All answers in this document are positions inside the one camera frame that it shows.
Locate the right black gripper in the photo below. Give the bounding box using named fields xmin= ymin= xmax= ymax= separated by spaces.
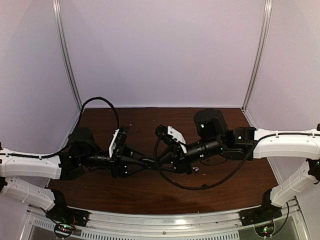
xmin=153 ymin=137 xmax=223 ymax=176

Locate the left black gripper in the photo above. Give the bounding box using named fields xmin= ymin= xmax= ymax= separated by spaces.
xmin=79 ymin=143 xmax=150 ymax=179

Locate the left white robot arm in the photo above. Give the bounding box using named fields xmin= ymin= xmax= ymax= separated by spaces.
xmin=0 ymin=126 xmax=158 ymax=222

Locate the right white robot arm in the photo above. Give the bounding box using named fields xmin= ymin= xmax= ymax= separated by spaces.
xmin=155 ymin=108 xmax=320 ymax=221

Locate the left circuit board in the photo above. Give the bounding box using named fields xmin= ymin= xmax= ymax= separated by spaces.
xmin=53 ymin=222 xmax=75 ymax=238

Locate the circuit board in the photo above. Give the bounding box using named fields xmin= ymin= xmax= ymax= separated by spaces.
xmin=254 ymin=223 xmax=275 ymax=238
xmin=53 ymin=222 xmax=75 ymax=238

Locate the right circuit board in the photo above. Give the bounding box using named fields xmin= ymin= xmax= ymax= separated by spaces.
xmin=254 ymin=223 xmax=275 ymax=238

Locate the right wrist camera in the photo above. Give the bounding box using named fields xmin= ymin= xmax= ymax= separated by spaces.
xmin=155 ymin=125 xmax=187 ymax=154

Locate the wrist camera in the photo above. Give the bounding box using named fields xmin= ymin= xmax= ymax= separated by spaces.
xmin=108 ymin=125 xmax=130 ymax=159
xmin=155 ymin=125 xmax=187 ymax=154

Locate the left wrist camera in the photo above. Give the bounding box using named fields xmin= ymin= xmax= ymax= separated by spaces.
xmin=108 ymin=125 xmax=130 ymax=159

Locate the right black camera cable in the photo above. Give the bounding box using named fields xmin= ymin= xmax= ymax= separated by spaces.
xmin=152 ymin=138 xmax=252 ymax=191

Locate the black camera cable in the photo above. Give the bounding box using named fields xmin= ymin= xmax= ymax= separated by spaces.
xmin=152 ymin=138 xmax=252 ymax=191
xmin=67 ymin=95 xmax=121 ymax=151

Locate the left black camera cable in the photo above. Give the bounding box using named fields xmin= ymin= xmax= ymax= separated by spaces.
xmin=67 ymin=95 xmax=121 ymax=151

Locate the front aluminium rail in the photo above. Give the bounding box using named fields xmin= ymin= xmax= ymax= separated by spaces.
xmin=22 ymin=194 xmax=311 ymax=240

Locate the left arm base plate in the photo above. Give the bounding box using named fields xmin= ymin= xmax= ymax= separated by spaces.
xmin=46 ymin=206 xmax=89 ymax=227

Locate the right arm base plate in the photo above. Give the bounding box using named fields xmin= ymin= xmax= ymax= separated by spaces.
xmin=239 ymin=207 xmax=283 ymax=226

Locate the left aluminium frame post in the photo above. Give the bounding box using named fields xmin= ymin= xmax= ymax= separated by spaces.
xmin=52 ymin=0 xmax=82 ymax=111

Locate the aluminium frame post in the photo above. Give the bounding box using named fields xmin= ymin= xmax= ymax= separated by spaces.
xmin=52 ymin=0 xmax=82 ymax=111
xmin=241 ymin=0 xmax=273 ymax=112

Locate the right aluminium frame post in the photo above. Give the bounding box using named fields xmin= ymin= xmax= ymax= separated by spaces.
xmin=241 ymin=0 xmax=273 ymax=112

